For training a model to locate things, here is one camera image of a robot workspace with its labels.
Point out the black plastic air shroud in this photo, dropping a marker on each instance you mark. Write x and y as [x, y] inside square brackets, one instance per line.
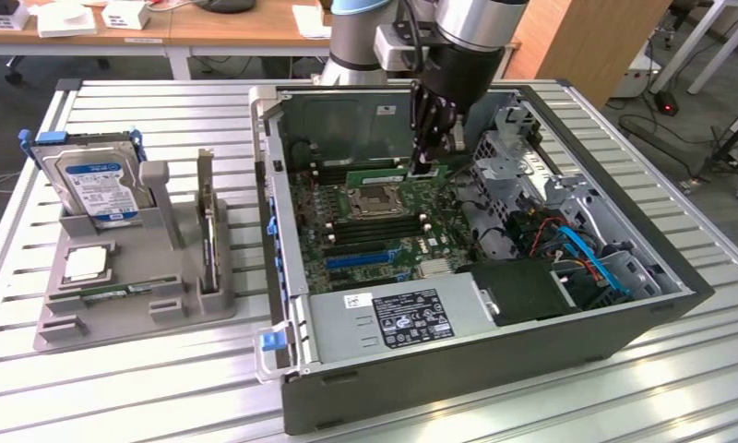
[517, 290]

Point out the silver chipset heatsink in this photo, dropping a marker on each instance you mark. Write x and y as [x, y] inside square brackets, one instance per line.
[437, 267]

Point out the upright graphics card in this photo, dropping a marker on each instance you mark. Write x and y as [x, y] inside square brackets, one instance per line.
[208, 221]

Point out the black rounded desk object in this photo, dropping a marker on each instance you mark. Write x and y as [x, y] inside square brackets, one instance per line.
[228, 5]

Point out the black office chair base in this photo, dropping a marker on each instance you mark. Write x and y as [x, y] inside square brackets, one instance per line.
[14, 74]

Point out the wooden office desk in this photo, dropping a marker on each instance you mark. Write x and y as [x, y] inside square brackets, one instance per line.
[12, 36]
[252, 27]

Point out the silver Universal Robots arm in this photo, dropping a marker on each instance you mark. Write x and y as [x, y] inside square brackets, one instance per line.
[357, 41]

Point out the metal CPU socket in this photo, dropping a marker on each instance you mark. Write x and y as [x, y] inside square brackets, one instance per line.
[372, 198]

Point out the small white labelled box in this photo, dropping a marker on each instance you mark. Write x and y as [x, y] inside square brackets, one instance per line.
[125, 16]

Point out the open black PC case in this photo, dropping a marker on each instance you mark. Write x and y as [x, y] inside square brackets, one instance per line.
[468, 369]

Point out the long black expansion slot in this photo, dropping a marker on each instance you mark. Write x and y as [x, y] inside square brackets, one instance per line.
[350, 251]

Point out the silver CPU chip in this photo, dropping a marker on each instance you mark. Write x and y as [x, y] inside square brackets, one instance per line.
[85, 263]

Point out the green RAM stick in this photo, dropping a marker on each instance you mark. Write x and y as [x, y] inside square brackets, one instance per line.
[122, 291]
[374, 176]

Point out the green motherboard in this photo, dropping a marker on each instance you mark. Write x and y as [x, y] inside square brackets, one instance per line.
[430, 203]

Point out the grey metal drive cage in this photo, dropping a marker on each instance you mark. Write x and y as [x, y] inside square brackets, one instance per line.
[504, 175]

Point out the grey power supply unit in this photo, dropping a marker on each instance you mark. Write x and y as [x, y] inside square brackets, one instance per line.
[344, 332]

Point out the white box with printed text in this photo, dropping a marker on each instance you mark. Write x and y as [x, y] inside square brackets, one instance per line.
[0, 18]

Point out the black adapter with red light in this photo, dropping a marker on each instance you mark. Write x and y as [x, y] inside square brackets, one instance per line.
[665, 104]

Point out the grey parts rack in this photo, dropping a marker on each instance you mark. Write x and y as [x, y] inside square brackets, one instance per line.
[141, 267]

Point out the wooden cabinet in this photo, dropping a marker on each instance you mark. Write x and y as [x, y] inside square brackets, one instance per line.
[590, 46]

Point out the black wheeled stand base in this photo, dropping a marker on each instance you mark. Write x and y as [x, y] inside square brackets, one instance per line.
[729, 157]

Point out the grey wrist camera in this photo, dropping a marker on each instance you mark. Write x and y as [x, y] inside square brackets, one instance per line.
[393, 46]

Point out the grey metal disk bay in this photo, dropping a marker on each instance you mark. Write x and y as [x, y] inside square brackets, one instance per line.
[628, 272]

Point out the white paper stack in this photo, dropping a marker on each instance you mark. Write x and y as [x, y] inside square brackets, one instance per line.
[310, 23]

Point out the blue expansion slot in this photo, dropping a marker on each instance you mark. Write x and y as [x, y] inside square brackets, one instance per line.
[357, 260]

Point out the white box with round lid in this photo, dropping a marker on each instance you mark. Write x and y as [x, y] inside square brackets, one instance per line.
[68, 23]

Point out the grey gripper side block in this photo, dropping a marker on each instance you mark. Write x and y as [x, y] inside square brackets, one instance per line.
[460, 134]

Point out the blue case release latch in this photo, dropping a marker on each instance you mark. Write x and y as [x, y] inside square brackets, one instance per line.
[272, 343]

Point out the white metal table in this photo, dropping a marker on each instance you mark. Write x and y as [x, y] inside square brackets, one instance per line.
[725, 51]

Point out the white floor device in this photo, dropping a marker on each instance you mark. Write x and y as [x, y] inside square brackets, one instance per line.
[633, 80]

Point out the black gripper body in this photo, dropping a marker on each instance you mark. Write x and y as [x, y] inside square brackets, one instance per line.
[461, 74]

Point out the hard disk with blue rails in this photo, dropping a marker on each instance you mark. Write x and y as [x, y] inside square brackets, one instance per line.
[92, 184]

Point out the black RAM slot bank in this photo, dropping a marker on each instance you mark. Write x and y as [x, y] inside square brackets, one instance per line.
[374, 231]
[332, 167]

